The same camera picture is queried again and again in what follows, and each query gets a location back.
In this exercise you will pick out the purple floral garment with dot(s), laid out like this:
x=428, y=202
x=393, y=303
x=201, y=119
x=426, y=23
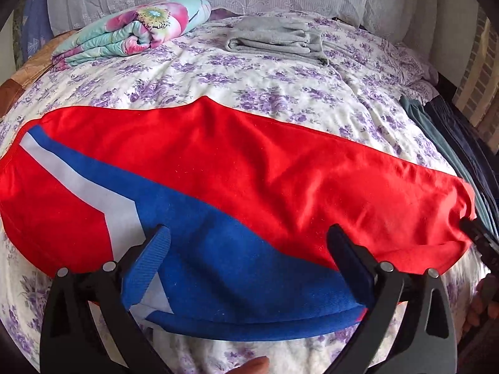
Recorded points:
x=409, y=66

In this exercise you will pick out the person's left hand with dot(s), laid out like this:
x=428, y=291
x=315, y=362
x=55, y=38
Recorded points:
x=253, y=367

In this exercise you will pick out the brown pillow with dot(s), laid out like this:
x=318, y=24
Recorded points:
x=15, y=85

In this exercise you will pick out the person's right hand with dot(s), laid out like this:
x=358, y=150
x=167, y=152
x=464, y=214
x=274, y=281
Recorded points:
x=473, y=311

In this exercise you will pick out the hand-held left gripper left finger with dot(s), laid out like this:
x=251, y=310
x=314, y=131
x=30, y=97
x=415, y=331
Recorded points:
x=148, y=265

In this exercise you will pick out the blue patterned cloth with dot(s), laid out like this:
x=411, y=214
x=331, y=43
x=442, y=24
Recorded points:
x=37, y=23

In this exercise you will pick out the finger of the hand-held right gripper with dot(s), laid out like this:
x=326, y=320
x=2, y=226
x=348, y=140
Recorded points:
x=481, y=237

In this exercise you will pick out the folded grey pants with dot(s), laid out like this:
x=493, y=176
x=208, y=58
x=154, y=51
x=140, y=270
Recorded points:
x=273, y=35

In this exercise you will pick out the red pants with blue stripe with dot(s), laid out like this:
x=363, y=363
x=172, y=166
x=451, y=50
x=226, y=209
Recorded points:
x=273, y=163

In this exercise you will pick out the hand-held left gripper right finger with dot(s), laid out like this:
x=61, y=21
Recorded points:
x=351, y=268

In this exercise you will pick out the purple floral bedsheet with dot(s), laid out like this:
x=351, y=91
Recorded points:
x=234, y=81

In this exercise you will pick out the navy pants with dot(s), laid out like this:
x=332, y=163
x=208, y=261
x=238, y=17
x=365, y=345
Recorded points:
x=460, y=136

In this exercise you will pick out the folded floral quilt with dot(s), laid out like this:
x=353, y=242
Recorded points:
x=128, y=35

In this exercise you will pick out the checkered beige curtain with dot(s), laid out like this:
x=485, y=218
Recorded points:
x=479, y=74

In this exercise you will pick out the folded dark clothes stack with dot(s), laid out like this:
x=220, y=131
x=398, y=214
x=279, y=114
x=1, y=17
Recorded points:
x=432, y=132

